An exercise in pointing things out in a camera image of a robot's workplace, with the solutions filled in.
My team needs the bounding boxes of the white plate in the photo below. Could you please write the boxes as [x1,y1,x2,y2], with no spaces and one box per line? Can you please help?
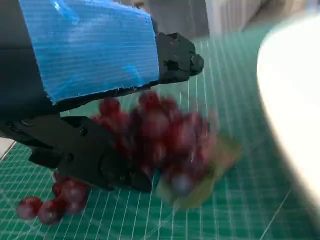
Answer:
[256,12,320,217]

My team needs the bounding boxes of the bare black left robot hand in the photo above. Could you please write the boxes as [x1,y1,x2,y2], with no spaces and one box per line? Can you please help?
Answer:
[0,0,205,194]

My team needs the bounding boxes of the green cutting mat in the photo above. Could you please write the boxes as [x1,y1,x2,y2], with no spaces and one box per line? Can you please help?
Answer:
[0,31,320,240]

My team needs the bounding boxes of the red toy grape bunch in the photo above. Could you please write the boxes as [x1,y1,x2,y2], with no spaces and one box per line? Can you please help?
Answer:
[16,91,244,226]

